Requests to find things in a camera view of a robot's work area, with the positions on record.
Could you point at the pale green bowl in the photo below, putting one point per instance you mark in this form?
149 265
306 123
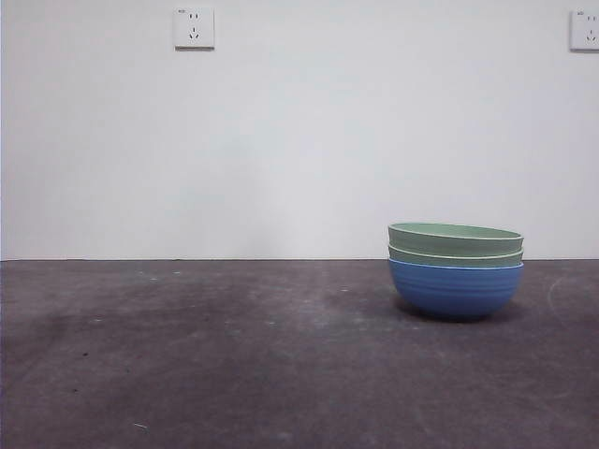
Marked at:
449 260
449 236

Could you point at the blue bowl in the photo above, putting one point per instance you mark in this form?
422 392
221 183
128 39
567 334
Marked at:
456 292

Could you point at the white wall socket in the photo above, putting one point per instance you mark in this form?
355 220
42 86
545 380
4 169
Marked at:
194 28
585 30

